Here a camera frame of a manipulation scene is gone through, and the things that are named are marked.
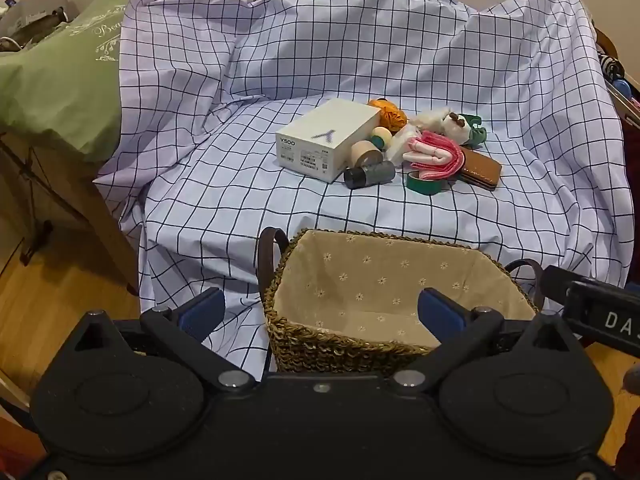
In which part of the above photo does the white cardboard box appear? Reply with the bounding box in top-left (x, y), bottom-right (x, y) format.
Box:
top-left (275, 98), bottom-right (383, 184)

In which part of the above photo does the black white striped item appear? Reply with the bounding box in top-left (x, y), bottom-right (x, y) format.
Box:
top-left (597, 52), bottom-right (626, 81)

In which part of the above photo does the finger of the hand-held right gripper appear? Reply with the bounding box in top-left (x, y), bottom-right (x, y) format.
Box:
top-left (542, 265), bottom-right (576, 306)

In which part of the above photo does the white plush toy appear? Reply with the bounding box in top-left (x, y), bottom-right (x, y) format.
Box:
top-left (407, 106), bottom-right (473, 148)

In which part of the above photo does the green tape roll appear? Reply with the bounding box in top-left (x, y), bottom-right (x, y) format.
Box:
top-left (406, 170), bottom-right (443, 195)

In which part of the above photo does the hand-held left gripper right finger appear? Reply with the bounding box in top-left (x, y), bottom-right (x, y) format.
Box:
top-left (393, 287), bottom-right (581, 394)

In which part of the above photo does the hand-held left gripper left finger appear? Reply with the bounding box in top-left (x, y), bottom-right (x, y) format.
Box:
top-left (74, 287), bottom-right (252, 394)

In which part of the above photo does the clear plastic bag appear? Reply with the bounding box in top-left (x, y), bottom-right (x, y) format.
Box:
top-left (385, 125), bottom-right (426, 166)

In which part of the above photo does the grey black roll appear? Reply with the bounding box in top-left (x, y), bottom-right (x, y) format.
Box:
top-left (343, 160), bottom-right (397, 191)

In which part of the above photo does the checked white bed sheet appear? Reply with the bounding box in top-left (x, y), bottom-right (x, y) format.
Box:
top-left (92, 0), bottom-right (636, 376)

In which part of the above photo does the pink cloth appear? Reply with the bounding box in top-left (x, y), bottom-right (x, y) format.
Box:
top-left (402, 130), bottom-right (466, 181)

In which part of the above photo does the beige tape roll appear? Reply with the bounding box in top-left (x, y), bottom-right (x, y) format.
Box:
top-left (350, 139), bottom-right (385, 167)

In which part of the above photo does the green printed cloth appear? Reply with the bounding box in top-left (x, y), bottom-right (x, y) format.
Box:
top-left (0, 0), bottom-right (138, 161)

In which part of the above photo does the woven basket with fabric liner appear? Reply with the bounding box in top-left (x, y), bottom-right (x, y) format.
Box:
top-left (256, 226), bottom-right (546, 373)

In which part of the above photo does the brown leather wallet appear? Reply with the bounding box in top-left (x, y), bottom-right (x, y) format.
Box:
top-left (459, 146), bottom-right (502, 191)

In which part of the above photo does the green hair claw clip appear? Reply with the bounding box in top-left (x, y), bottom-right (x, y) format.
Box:
top-left (462, 114), bottom-right (488, 148)

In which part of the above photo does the cream and green wooden toy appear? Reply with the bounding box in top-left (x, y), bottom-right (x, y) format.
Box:
top-left (370, 126), bottom-right (396, 152)

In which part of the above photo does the wooden table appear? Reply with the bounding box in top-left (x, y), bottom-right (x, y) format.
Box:
top-left (0, 130), bottom-right (141, 296)

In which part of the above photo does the orange ball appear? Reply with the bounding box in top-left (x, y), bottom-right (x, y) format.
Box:
top-left (367, 98), bottom-right (410, 133)

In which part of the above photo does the grey paper bag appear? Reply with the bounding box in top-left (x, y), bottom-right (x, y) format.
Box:
top-left (0, 0), bottom-right (81, 36)

